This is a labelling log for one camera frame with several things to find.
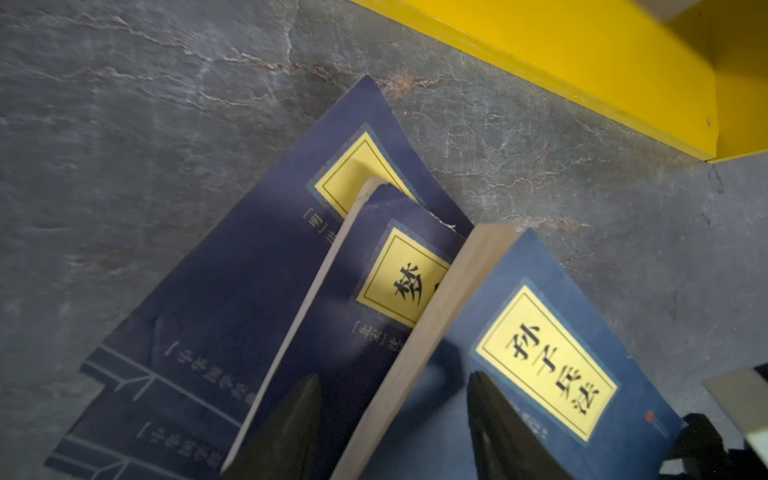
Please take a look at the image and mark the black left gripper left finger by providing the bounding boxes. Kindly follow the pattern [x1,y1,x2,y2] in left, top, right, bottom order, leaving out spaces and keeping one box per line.
[220,373,322,480]

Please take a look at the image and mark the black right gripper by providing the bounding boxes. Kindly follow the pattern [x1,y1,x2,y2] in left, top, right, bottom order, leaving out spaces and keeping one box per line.
[659,362,768,480]

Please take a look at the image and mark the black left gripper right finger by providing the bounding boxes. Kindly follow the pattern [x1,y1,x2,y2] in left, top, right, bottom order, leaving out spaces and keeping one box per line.
[467,371,570,480]

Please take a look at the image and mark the yellow wooden bookshelf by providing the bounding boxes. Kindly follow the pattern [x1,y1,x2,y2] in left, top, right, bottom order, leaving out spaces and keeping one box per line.
[367,1,767,163]

